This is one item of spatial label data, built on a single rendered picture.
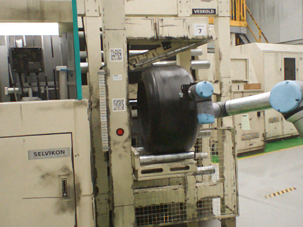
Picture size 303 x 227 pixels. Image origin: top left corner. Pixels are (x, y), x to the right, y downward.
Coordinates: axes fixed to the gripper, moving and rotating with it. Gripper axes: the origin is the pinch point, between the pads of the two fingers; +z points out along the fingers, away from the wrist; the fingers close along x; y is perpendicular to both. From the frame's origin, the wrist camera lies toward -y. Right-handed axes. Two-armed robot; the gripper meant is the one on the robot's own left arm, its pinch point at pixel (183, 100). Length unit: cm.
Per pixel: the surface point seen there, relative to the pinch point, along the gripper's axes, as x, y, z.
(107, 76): 38.7, 16.9, 18.2
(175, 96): 3.7, 2.4, 1.4
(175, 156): 1.8, -31.8, 15.4
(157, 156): 12.9, -30.8, 15.6
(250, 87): -268, 52, 419
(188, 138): -3.9, -21.2, 7.1
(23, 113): 76, -6, -46
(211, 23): -308, 262, 682
